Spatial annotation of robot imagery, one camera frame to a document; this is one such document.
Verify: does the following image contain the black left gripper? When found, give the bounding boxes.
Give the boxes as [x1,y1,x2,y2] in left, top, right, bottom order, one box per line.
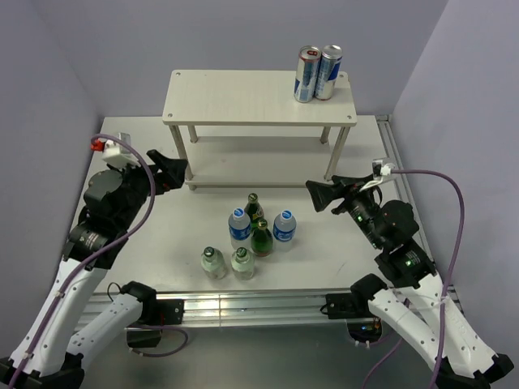
[109,149,187,229]

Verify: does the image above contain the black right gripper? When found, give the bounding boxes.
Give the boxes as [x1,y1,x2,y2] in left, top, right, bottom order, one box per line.
[304,173,384,247]

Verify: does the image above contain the Pocari Sweat plastic bottle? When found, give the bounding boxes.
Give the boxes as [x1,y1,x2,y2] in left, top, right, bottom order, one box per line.
[272,210,297,251]
[228,207,251,249]

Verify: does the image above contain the green glass Perrier bottle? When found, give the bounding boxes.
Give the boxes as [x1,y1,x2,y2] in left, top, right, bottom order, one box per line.
[251,218,273,257]
[244,193,264,230]

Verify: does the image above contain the clear Chang soda water bottle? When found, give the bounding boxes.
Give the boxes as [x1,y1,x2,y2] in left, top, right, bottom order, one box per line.
[231,247,255,280]
[201,246,227,280]

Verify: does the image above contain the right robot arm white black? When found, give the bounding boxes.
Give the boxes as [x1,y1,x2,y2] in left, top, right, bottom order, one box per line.
[306,176,514,388]

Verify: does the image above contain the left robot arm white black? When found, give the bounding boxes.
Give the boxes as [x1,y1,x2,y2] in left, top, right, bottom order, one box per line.
[1,150,188,388]

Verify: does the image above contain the white two-tier wooden shelf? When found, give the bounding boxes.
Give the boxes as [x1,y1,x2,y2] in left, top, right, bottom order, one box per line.
[162,70,358,190]

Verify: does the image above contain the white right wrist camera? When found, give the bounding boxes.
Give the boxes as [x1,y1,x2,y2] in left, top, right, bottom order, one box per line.
[360,159,398,191]

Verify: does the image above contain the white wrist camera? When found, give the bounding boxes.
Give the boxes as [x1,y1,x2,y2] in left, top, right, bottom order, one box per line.
[360,159,398,191]
[91,139,138,169]

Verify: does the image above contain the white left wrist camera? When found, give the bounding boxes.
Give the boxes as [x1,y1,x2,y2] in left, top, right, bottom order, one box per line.
[91,139,138,169]

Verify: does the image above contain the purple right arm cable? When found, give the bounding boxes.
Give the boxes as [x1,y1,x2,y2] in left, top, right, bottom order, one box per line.
[362,169,465,389]

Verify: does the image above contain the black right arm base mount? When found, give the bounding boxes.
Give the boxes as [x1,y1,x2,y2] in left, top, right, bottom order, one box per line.
[320,293,383,342]

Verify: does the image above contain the aluminium extrusion frame rail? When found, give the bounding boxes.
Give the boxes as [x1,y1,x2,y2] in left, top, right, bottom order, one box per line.
[24,114,465,389]

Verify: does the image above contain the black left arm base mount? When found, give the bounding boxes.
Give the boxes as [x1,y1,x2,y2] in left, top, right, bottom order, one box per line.
[126,299,184,349]

